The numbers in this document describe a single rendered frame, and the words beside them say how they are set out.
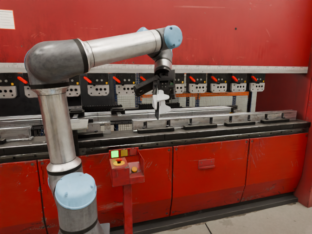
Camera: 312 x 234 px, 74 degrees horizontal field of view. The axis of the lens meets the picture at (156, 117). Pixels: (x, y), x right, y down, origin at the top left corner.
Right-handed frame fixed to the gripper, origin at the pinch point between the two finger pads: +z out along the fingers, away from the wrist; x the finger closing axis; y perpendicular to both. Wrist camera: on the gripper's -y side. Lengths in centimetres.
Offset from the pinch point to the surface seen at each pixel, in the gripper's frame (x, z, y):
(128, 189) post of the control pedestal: 74, 7, -28
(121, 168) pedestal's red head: 56, 0, -28
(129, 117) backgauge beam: 91, -62, -40
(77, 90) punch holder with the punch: 41, -52, -64
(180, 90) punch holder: 67, -70, 7
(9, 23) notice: -1, -72, -96
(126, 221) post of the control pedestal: 90, 24, -31
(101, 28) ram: 17, -86, -45
